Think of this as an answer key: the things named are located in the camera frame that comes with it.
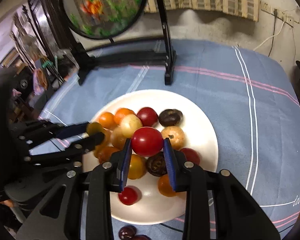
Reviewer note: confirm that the green plastic piece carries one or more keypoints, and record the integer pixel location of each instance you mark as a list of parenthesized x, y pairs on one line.
[(46, 64)]

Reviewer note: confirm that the small yellow tomato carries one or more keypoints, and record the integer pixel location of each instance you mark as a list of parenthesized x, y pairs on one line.
[(137, 167)]

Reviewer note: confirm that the pink plastic bag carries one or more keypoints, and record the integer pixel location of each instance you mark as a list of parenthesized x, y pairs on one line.
[(40, 80)]

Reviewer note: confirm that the dark maroon cherry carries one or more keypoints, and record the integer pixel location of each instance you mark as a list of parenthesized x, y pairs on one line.
[(127, 232), (141, 237)]

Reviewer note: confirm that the blue plaid tablecloth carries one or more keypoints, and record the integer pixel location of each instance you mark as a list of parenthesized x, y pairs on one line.
[(215, 80)]

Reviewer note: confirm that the large tan loquat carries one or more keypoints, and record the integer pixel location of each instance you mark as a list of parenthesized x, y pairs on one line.
[(175, 136)]

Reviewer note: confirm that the white round plate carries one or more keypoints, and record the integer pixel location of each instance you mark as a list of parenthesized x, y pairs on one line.
[(150, 212)]

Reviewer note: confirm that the round goldfish screen black stand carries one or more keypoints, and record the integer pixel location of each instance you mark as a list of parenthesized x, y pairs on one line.
[(102, 10)]

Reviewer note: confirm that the dark red tomato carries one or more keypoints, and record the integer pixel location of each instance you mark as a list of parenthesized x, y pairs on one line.
[(147, 116)]

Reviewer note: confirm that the yellow-green tomato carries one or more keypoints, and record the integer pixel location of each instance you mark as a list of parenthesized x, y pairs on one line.
[(95, 128)]

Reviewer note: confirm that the dark brown water chestnut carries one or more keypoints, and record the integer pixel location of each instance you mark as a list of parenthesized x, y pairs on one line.
[(156, 165), (170, 117)]

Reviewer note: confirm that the yellow-orange oval tomato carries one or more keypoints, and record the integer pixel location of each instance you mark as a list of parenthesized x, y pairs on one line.
[(165, 186)]

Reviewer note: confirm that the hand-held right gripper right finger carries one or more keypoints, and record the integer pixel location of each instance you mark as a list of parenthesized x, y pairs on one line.
[(168, 165)]

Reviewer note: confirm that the white desk fan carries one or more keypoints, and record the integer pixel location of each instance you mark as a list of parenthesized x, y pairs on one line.
[(30, 43)]

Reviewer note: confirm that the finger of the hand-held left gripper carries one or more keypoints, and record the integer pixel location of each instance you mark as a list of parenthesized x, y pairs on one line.
[(72, 130), (95, 140)]

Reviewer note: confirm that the red cherry tomato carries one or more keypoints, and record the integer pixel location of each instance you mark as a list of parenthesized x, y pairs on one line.
[(130, 196), (147, 141)]

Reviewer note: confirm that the white wall socket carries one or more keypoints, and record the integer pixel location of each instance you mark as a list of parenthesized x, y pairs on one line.
[(265, 6), (290, 21), (280, 15)]

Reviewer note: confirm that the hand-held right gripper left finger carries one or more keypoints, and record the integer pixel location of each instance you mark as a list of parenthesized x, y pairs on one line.
[(125, 165)]

